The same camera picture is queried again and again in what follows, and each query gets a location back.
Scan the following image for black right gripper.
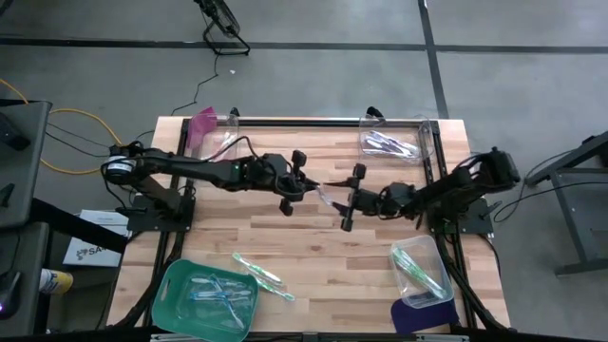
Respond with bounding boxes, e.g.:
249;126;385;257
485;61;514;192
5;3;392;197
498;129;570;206
323;162;398;234

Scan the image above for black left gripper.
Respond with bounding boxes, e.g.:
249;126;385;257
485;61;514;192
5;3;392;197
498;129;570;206
256;149;321;218

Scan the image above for purple toothbrush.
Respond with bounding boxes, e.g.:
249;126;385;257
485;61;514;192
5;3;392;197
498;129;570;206
313;184;336;206
363;134;405;158
369;128;409;152
361;137;419;158
374;135;422;159

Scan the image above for orange toothbrush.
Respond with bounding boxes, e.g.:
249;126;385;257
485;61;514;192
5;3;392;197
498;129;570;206
213;140;238;162
208;142;232;162
211;136;235;162
218;132;238;156

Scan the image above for green toothbrush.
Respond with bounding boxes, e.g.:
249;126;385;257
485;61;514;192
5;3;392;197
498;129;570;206
231;251;285;287
390;250;436;292
392;247;447;300
255;275;296;302
391;246;443;296

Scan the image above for blue toothbrush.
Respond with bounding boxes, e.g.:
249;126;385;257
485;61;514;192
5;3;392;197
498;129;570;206
208;273;247;332
208;283;251;299
189;275;248;289
188;289;252;302

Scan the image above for clear plastic bin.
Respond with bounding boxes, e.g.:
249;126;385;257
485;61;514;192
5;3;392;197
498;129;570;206
188;112;240;163
389;234;455;310
358;113;436;167

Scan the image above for pink paper sheet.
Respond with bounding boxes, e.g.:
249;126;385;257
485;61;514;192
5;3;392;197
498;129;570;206
185;106;219;150

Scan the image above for purple paper sheet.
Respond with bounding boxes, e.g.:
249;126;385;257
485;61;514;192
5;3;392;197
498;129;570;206
389;296;461;335

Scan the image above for teal plastic basket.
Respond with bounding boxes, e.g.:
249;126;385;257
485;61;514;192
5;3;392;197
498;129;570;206
150;258;260;342

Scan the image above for black floor fan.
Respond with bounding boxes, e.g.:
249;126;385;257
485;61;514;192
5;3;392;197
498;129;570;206
192;0;252;57

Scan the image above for white cardboard box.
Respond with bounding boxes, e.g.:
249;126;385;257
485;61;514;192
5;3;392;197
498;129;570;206
62;208;132;268

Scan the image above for black desk beam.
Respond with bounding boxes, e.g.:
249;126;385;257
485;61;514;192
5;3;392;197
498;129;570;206
28;198;129;256

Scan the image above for yellow and white can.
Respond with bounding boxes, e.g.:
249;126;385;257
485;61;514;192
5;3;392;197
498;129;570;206
38;268;75;296

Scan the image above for grey desk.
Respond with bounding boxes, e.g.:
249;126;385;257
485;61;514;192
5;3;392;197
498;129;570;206
0;99;52;230
0;222;51;338

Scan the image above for black flat device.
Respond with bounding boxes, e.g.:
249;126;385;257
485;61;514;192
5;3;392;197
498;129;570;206
0;112;32;152

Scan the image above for black computer mouse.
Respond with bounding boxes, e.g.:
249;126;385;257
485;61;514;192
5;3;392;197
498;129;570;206
0;269;23;320

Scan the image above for black aluminium rig frame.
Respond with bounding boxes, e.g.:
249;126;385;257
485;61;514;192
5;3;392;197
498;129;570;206
106;116;512;333

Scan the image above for black fan cable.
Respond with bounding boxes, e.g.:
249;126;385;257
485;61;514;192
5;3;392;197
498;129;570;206
169;54;220;118

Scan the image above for black desk frame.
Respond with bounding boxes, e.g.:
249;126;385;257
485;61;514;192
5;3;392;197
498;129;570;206
522;130;608;277

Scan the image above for yellow cable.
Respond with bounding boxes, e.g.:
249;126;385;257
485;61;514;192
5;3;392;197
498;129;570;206
0;78;124;176

